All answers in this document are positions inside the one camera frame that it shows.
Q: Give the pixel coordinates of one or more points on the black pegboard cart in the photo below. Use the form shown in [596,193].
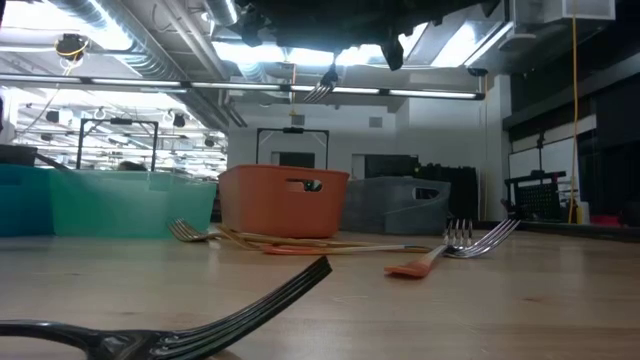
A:
[537,202]

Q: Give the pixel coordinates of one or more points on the silver spiral duct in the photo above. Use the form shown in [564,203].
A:
[150,60]

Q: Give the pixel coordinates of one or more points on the dome security camera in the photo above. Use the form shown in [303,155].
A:
[476,72]

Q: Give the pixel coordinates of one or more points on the grey translucent plastic bin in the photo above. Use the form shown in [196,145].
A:
[380,210]

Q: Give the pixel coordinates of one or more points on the person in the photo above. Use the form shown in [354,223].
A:
[132,166]

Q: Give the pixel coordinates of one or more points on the black frame stand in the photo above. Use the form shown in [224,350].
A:
[292,131]
[120,122]

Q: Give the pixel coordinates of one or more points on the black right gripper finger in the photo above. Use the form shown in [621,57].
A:
[394,52]

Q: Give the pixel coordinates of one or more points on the orange plastic bin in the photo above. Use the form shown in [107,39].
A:
[260,215]

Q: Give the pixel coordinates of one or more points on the blue translucent plastic bin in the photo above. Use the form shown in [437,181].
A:
[25,200]

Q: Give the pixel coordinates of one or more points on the long ceiling light bar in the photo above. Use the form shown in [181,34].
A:
[150,83]

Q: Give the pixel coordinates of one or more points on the black yellow ceiling device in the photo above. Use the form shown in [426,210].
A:
[72,47]

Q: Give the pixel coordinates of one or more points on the teal translucent plastic bin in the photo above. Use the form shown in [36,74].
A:
[130,205]

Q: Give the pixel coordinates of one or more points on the dark box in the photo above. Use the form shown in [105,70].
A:
[17,154]

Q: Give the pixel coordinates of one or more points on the silver round duct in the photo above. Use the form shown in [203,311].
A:
[222,10]

